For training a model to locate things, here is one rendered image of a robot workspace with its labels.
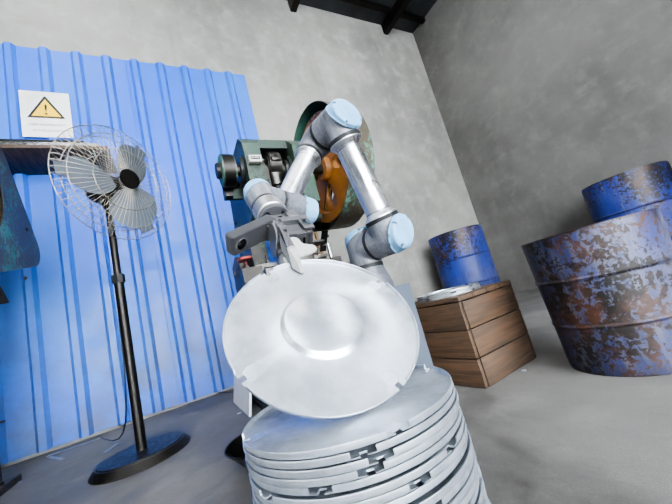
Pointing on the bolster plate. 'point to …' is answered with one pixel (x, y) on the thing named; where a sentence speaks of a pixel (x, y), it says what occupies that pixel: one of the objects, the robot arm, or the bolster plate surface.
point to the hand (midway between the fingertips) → (295, 271)
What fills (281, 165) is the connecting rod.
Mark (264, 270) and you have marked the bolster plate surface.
